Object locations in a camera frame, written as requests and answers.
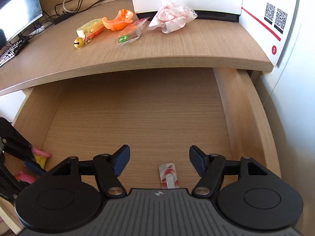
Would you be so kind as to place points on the yellow pink cupcake toy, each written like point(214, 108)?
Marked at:
point(40, 156)

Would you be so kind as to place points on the pink floral fabric piece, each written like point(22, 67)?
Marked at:
point(172, 17)

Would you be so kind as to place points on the white red QR sign board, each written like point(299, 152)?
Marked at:
point(268, 22)

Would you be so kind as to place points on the red green snack packet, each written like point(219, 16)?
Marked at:
point(130, 33)

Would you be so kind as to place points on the red white candy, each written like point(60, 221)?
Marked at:
point(168, 176)

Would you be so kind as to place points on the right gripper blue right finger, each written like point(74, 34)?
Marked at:
point(210, 168)

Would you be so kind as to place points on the gold bell keychain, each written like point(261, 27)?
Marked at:
point(80, 41)

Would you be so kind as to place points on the white desk drawer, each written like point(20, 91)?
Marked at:
point(159, 114)

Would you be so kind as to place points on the yellow cheese block toy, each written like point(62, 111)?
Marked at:
point(90, 28)

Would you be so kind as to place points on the black computer monitor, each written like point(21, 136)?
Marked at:
point(16, 15)

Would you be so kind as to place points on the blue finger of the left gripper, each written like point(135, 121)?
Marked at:
point(35, 168)

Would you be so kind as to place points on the orange plastic shell half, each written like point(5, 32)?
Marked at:
point(122, 20)

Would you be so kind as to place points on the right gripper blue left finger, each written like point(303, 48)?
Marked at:
point(107, 170)

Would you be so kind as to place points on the black keyboard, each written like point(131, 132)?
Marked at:
point(12, 51)

